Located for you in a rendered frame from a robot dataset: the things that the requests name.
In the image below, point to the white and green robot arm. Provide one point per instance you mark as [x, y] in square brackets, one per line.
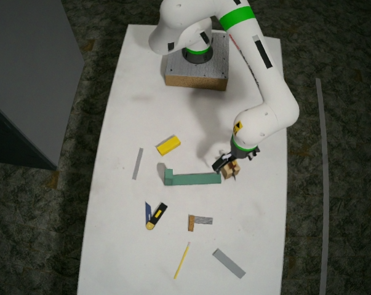
[190, 19]

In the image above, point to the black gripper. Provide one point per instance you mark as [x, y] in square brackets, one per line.
[226, 159]

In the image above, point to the grey flat bar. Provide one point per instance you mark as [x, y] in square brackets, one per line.
[139, 157]
[226, 261]

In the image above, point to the try square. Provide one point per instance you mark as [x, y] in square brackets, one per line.
[198, 220]

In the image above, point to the green l-shaped bar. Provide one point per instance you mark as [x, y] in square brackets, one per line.
[182, 180]

